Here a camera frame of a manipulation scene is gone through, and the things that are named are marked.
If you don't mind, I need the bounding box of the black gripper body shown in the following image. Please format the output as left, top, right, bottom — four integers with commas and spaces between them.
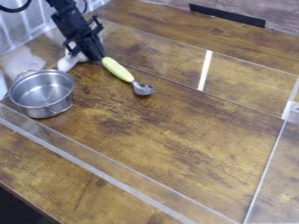
45, 0, 104, 56

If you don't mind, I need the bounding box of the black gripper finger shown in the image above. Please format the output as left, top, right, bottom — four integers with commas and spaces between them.
89, 31, 105, 60
79, 38, 100, 61

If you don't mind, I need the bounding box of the white toy mushroom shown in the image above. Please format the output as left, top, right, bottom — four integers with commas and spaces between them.
57, 51, 89, 72

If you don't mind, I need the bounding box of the green handled metal spoon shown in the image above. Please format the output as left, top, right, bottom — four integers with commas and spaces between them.
101, 57, 155, 96

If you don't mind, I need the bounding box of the small steel pot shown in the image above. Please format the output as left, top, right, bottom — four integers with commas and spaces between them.
8, 70, 75, 119

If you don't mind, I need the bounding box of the black bar on table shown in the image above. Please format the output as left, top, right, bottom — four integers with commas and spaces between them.
190, 3, 267, 28

